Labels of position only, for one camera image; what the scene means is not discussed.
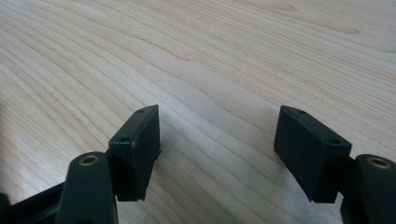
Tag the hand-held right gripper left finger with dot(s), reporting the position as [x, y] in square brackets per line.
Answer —
[135, 155]

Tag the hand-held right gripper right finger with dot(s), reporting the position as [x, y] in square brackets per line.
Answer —
[311, 155]

